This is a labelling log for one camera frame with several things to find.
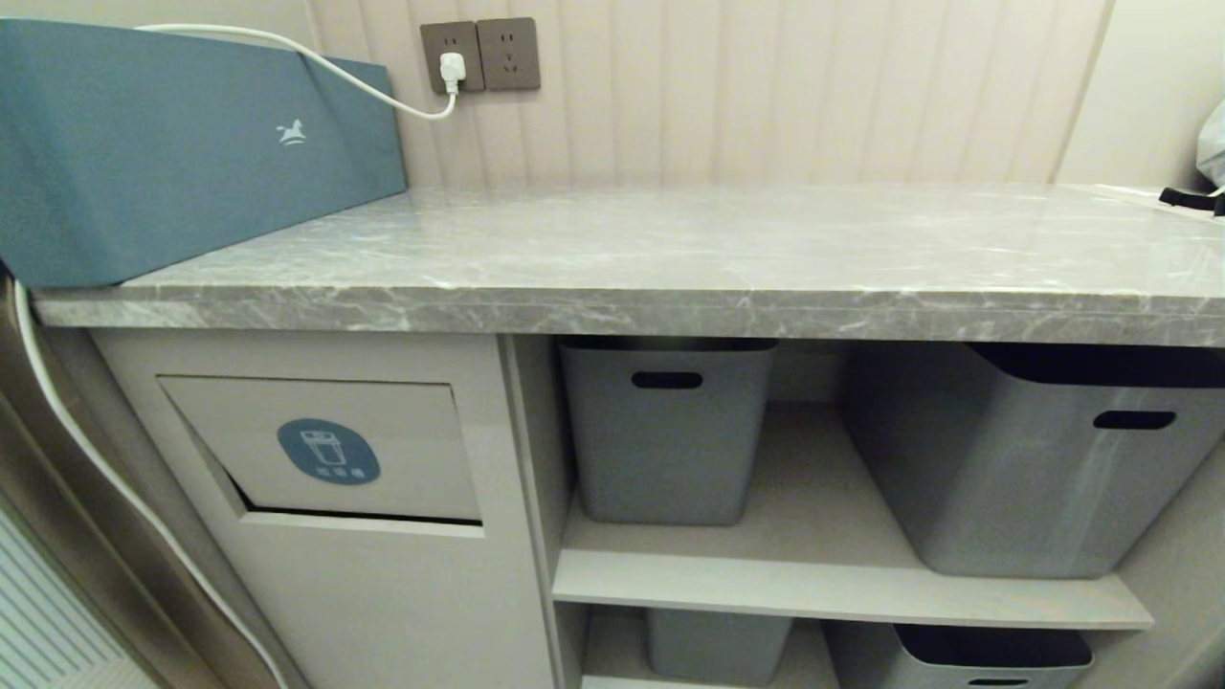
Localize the brown wall socket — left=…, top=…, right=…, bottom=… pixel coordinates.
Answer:
left=420, top=21, right=485, bottom=95
left=477, top=17, right=542, bottom=92

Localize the teal blue appliance box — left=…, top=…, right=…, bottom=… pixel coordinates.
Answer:
left=0, top=18, right=409, bottom=290

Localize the beige trash bin flap door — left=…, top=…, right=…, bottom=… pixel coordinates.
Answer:
left=158, top=375, right=482, bottom=523

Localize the beige counter cabinet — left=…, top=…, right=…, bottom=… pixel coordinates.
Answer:
left=89, top=327, right=1225, bottom=689

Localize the white power cable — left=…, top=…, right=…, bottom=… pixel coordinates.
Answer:
left=11, top=24, right=458, bottom=689

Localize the small grey storage bin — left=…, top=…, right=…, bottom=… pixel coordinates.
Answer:
left=559, top=336, right=779, bottom=526
left=644, top=610, right=794, bottom=686

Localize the large grey storage bin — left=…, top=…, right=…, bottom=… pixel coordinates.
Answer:
left=827, top=621, right=1095, bottom=689
left=840, top=342, right=1225, bottom=580

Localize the beige cabinet shelf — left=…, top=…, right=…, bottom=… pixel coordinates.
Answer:
left=552, top=402, right=1155, bottom=631

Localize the black strap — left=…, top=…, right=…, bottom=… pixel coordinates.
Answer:
left=1159, top=187, right=1225, bottom=217

